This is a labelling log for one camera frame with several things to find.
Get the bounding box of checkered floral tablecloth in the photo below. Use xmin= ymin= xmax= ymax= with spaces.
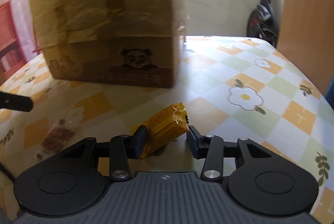
xmin=0 ymin=35 xmax=334 ymax=224

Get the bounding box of clear packet of brown snack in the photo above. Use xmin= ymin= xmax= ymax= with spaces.
xmin=37 ymin=120 xmax=79 ymax=159

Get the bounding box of brown cardboard box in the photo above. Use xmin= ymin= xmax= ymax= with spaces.
xmin=28 ymin=0 xmax=187 ymax=89

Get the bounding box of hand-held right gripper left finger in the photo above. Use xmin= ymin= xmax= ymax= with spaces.
xmin=61 ymin=125 xmax=148 ymax=181

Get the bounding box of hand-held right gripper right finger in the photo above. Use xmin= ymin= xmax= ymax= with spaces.
xmin=186 ymin=125 xmax=273 ymax=181

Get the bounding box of wooden door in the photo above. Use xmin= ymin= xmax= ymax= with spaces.
xmin=277 ymin=0 xmax=334 ymax=99

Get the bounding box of yellow snack packet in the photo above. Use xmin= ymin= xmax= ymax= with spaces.
xmin=130 ymin=103 xmax=190 ymax=159

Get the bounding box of printed room backdrop cloth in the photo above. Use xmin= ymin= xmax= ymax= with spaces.
xmin=0 ymin=0 xmax=89 ymax=84

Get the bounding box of black exercise bike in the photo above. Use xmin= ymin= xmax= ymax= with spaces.
xmin=243 ymin=0 xmax=286 ymax=48

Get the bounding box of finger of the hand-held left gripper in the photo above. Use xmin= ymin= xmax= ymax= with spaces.
xmin=0 ymin=91 xmax=34 ymax=112

